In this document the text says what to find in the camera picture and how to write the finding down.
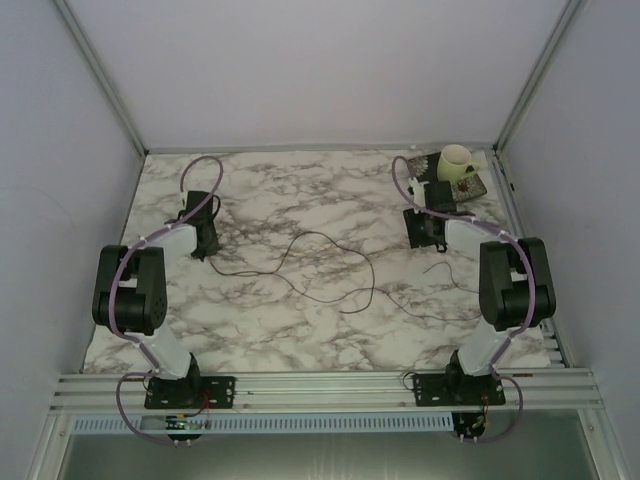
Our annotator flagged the dark thin wire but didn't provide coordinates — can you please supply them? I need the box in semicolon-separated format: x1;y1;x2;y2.
207;231;376;315

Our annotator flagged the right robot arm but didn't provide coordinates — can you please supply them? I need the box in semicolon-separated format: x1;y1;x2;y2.
403;178;556;407

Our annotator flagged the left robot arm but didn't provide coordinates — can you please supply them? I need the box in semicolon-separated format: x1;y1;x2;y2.
92;191;221;405

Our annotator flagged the dark floral square plate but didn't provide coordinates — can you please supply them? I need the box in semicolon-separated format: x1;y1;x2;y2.
408;152;487;204

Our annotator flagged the light green mug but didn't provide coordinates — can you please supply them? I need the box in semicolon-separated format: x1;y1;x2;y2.
437;144;480;183

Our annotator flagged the left controller board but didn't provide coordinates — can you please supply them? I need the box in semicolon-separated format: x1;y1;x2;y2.
165;415;209;447

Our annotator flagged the controller board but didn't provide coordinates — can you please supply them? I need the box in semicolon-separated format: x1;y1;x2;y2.
452;411;487;444
165;415;209;447

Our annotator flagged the right controller board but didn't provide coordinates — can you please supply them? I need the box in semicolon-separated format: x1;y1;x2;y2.
452;411;487;444

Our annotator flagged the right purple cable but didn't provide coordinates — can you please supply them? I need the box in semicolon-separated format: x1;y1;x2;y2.
390;155;539;445

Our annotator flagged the purple cable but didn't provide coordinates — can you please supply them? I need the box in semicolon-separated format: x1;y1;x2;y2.
390;155;539;445
105;155;224;446

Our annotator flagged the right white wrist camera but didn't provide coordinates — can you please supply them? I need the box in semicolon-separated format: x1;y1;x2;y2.
408;177;426;207

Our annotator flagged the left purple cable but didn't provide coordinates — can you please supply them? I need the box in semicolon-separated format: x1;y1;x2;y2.
105;155;224;446

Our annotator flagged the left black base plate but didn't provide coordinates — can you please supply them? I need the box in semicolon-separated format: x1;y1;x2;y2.
144;376;236;410

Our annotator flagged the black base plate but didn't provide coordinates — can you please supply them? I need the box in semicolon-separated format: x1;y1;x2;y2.
412;373;506;407
144;376;236;410

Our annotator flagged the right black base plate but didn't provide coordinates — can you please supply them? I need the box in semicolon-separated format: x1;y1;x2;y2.
412;373;506;407

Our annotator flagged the aluminium front rail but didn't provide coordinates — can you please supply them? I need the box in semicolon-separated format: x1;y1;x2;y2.
49;368;604;415

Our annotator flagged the right aluminium corner post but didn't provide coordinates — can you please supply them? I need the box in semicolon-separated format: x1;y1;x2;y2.
493;0;588;156

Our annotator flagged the aluminium corner post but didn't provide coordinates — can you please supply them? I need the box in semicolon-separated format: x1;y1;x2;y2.
493;0;588;156
51;0;148;158

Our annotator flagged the grey slotted cable duct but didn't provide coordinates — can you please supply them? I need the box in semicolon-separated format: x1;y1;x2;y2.
72;412;453;435

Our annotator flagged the left aluminium corner post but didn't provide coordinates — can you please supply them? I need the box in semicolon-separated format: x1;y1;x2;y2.
51;0;148;158

